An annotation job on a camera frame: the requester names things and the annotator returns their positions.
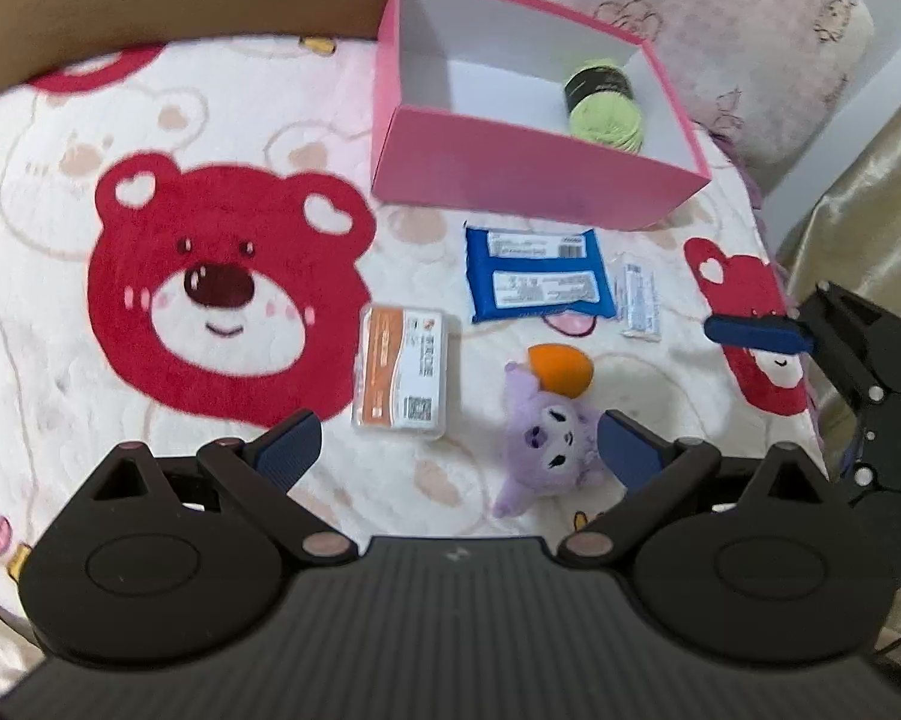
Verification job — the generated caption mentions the gold satin cloth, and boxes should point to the gold satin cloth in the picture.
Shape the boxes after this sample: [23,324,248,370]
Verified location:
[776,67,901,466]

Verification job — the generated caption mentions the purple plush toy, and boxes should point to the purple plush toy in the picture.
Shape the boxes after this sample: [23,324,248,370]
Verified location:
[493,360,610,518]

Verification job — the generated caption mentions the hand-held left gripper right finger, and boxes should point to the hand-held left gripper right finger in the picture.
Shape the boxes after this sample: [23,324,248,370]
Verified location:
[555,411,831,571]

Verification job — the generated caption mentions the blue wet wipes pack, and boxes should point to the blue wet wipes pack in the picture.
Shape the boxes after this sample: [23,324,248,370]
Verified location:
[463,223,616,325]

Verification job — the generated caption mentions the pink checked pillow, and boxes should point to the pink checked pillow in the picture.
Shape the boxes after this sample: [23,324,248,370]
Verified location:
[469,0,875,175]

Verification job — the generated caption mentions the bear printed blanket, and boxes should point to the bear printed blanket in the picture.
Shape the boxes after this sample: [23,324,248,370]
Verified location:
[0,36,828,616]

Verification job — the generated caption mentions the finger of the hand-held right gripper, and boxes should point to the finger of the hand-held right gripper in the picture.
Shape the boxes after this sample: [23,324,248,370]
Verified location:
[704,281,901,410]

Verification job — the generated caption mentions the small clear sachet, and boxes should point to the small clear sachet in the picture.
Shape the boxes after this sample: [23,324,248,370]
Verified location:
[616,253,661,342]

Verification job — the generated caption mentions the pink cardboard box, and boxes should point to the pink cardboard box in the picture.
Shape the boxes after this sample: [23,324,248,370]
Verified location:
[370,0,714,232]

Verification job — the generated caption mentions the orange egg-shaped sponge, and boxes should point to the orange egg-shaped sponge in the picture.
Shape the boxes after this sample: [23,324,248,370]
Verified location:
[526,345,595,398]

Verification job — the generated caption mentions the orange white plastic case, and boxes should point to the orange white plastic case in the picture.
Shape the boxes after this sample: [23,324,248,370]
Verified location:
[351,305,451,442]

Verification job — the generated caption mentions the green yarn ball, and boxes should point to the green yarn ball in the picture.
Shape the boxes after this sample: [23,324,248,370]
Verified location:
[562,52,646,155]

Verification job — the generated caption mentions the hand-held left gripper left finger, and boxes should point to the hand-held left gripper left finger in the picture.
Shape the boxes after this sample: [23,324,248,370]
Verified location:
[82,409,359,569]

